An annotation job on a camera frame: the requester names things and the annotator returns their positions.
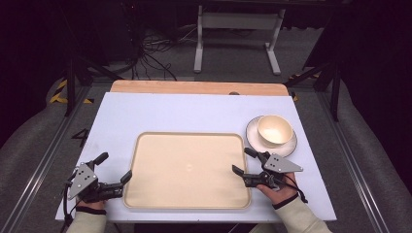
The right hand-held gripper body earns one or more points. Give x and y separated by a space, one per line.
280 165

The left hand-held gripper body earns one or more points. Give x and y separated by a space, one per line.
85 181

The white round plate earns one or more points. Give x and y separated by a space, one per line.
252 139

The cream bowl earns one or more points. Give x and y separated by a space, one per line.
275 131

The beige rectangular tray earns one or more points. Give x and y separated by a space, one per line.
188 171

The person's left hand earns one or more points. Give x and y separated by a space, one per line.
92 205

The person's right hand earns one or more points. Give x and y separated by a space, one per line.
285 193

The yellow black floor tape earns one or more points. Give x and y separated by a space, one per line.
295 97
60 93

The black tripod stand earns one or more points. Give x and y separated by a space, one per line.
335 87
70 84

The white table board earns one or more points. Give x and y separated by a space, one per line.
181 111

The white metal stand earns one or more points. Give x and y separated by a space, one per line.
239 20

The aluminium floor rail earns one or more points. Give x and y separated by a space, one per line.
353 168
39 168

